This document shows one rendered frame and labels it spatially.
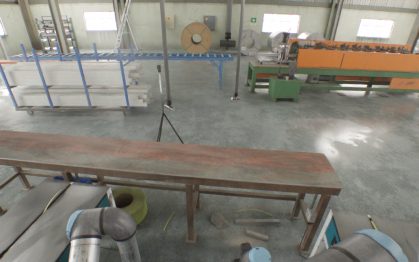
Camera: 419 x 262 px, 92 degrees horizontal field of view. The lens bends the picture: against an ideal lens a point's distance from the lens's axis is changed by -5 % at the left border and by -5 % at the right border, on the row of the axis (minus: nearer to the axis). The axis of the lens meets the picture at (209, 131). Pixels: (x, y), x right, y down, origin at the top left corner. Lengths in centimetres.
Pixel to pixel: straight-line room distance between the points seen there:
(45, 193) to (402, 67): 787
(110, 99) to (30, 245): 346
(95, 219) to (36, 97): 461
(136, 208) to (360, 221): 187
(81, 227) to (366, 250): 96
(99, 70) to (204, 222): 343
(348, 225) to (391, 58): 618
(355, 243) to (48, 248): 147
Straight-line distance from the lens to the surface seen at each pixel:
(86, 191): 185
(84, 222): 107
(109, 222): 104
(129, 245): 115
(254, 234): 233
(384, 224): 185
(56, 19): 932
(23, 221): 185
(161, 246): 227
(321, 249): 201
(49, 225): 173
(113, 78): 454
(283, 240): 239
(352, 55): 680
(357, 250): 57
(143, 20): 1397
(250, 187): 171
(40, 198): 196
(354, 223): 174
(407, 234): 188
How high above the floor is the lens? 189
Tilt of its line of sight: 29 degrees down
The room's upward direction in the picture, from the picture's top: 1 degrees clockwise
